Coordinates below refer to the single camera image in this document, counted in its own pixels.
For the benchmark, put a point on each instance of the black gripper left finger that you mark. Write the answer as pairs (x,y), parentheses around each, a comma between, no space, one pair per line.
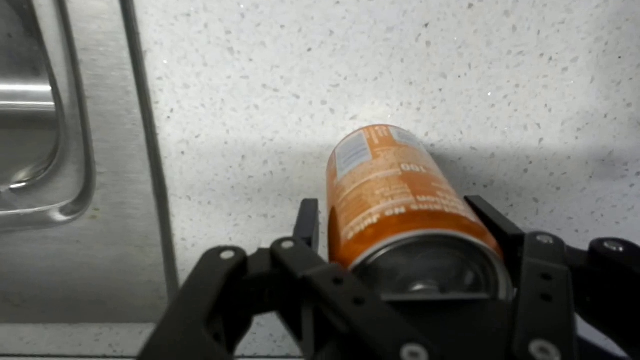
(281,301)

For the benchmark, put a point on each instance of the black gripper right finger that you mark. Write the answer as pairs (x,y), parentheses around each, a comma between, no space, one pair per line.
(546,286)

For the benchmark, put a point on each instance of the orange soda can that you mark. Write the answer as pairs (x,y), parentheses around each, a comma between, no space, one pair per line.
(393,193)

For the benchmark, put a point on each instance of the stainless steel double sink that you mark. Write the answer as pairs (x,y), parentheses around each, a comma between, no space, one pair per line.
(112,201)

